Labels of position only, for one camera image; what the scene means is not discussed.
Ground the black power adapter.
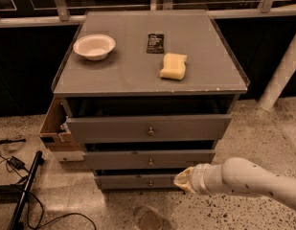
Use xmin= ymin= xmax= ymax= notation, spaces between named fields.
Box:
xmin=8 ymin=156 xmax=25 ymax=170

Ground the grey drawer cabinet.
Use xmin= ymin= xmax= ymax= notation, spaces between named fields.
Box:
xmin=53 ymin=11 xmax=248 ymax=179

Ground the black cable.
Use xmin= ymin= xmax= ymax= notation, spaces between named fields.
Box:
xmin=0 ymin=149 xmax=98 ymax=230

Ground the black tool on floor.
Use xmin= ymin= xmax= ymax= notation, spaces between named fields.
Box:
xmin=0 ymin=139 xmax=26 ymax=145

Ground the grey bottom drawer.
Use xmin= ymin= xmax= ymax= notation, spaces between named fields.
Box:
xmin=95 ymin=173 xmax=176 ymax=190

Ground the grey drawer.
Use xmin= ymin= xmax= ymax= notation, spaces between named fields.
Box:
xmin=95 ymin=173 xmax=176 ymax=190
xmin=83 ymin=149 xmax=216 ymax=170
xmin=67 ymin=114 xmax=231 ymax=144

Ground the white paper bowl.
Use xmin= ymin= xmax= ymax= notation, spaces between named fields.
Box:
xmin=73 ymin=34 xmax=116 ymax=61

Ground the black pole stand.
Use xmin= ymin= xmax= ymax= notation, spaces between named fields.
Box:
xmin=8 ymin=150 xmax=43 ymax=230

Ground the grey top drawer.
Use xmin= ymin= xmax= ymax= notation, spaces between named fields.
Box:
xmin=67 ymin=114 xmax=231 ymax=144

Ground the metal window railing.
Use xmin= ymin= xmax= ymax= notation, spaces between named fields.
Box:
xmin=0 ymin=0 xmax=296 ymax=29

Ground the wooden side box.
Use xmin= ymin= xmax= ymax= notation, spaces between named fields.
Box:
xmin=39 ymin=98 xmax=83 ymax=162

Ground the black snack packet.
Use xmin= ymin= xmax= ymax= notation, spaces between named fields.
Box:
xmin=147 ymin=34 xmax=164 ymax=54

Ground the yellow sponge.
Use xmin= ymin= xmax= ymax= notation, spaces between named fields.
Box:
xmin=160 ymin=53 xmax=187 ymax=81

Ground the round floor drain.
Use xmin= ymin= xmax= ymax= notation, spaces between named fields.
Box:
xmin=134 ymin=207 xmax=163 ymax=230

